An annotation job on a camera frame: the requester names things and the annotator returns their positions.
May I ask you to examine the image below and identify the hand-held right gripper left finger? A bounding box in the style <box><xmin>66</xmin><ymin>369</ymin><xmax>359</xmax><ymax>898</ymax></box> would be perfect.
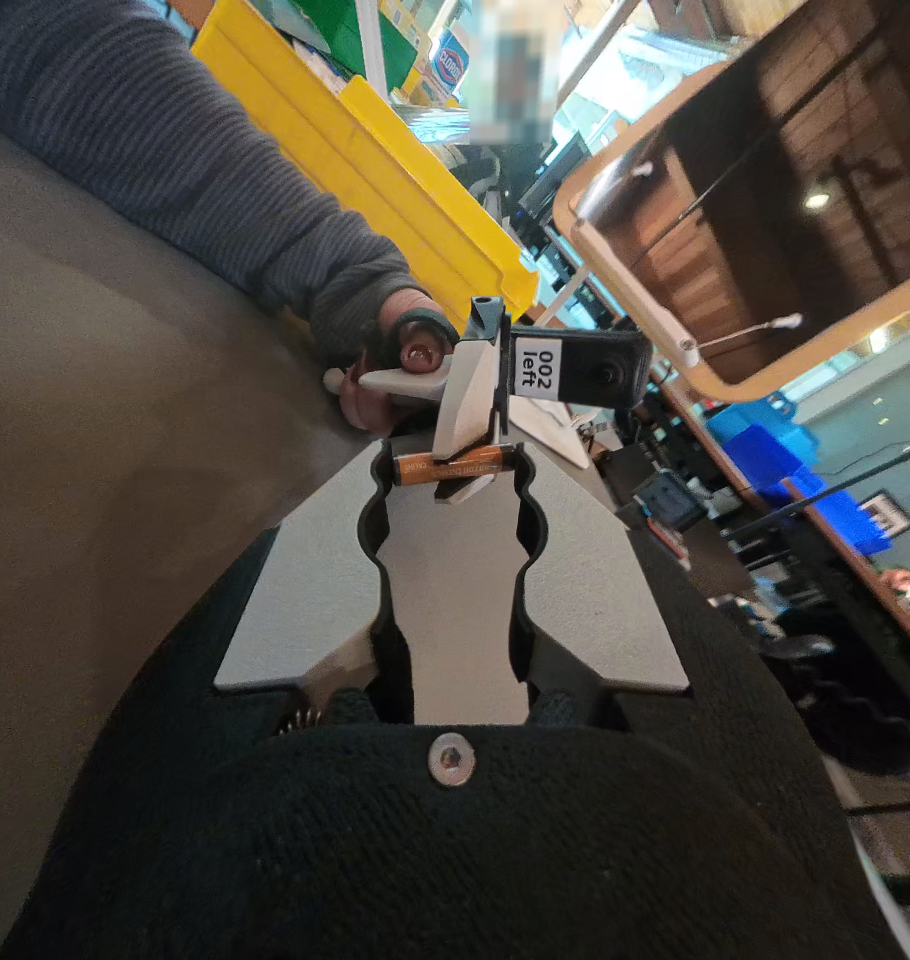
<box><xmin>213</xmin><ymin>438</ymin><xmax>416</xmax><ymax>725</ymax></box>

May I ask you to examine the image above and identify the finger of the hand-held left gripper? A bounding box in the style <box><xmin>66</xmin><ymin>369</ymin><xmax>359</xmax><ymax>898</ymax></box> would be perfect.
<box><xmin>431</xmin><ymin>336</ymin><xmax>507</xmax><ymax>462</ymax></box>
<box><xmin>434</xmin><ymin>471</ymin><xmax>499</xmax><ymax>505</ymax></box>

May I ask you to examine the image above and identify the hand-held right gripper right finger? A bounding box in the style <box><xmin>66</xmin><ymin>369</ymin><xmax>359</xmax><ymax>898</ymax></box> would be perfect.
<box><xmin>509</xmin><ymin>442</ymin><xmax>690</xmax><ymax>726</ymax></box>

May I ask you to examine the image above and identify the orange and black battery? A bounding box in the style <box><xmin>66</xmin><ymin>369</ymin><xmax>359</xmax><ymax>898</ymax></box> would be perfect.
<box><xmin>391</xmin><ymin>444</ymin><xmax>520</xmax><ymax>489</ymax></box>

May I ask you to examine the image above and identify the yellow plastic bin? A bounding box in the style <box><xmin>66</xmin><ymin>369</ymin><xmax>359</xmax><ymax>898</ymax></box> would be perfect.
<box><xmin>191</xmin><ymin>0</ymin><xmax>540</xmax><ymax>325</ymax></box>

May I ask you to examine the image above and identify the person's left forearm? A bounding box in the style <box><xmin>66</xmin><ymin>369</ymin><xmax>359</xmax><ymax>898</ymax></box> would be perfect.
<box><xmin>0</xmin><ymin>0</ymin><xmax>434</xmax><ymax>363</ymax></box>

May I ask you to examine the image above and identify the person's left hand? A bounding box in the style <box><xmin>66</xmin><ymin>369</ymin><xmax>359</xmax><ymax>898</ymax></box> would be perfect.
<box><xmin>340</xmin><ymin>288</ymin><xmax>464</xmax><ymax>438</ymax></box>

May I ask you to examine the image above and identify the white mirror stand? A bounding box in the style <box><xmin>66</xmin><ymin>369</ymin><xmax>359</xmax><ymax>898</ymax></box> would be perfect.
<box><xmin>492</xmin><ymin>157</ymin><xmax>805</xmax><ymax>471</ymax></box>

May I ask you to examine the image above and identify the black battery charger case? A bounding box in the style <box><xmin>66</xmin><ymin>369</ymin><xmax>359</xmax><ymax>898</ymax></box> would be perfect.
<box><xmin>635</xmin><ymin>472</ymin><xmax>709</xmax><ymax>535</ymax></box>

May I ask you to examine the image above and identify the light blue tote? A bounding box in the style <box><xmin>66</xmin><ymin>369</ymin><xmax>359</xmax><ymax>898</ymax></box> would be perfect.
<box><xmin>706</xmin><ymin>393</ymin><xmax>821</xmax><ymax>468</ymax></box>

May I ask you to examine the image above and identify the dark blue storage bin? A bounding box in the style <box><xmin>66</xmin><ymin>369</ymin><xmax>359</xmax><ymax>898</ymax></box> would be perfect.
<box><xmin>725</xmin><ymin>423</ymin><xmax>829</xmax><ymax>505</ymax></box>
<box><xmin>807</xmin><ymin>487</ymin><xmax>896</xmax><ymax>558</ymax></box>

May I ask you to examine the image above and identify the studio light on stand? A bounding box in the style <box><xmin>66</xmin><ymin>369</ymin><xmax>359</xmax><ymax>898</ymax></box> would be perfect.
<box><xmin>725</xmin><ymin>442</ymin><xmax>910</xmax><ymax>543</ymax></box>

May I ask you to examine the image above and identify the long wooden-edged desk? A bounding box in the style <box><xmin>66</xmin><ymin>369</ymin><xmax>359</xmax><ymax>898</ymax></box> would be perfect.
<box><xmin>650</xmin><ymin>360</ymin><xmax>910</xmax><ymax>663</ymax></box>

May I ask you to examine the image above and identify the black wavy-back chair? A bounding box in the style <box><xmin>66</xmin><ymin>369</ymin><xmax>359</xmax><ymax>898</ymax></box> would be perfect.
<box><xmin>762</xmin><ymin>637</ymin><xmax>910</xmax><ymax>775</ymax></box>

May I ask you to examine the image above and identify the small framed marker sign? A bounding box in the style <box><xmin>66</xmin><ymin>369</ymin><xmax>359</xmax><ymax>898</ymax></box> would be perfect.
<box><xmin>860</xmin><ymin>489</ymin><xmax>910</xmax><ymax>535</ymax></box>

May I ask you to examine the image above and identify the wipes canister with blue label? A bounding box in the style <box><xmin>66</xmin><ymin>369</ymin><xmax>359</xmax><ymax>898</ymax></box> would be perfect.
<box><xmin>428</xmin><ymin>30</ymin><xmax>473</xmax><ymax>89</ymax></box>

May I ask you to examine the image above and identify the green plastic bin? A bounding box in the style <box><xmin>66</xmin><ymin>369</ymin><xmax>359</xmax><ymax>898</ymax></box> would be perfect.
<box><xmin>290</xmin><ymin>0</ymin><xmax>420</xmax><ymax>93</ymax></box>

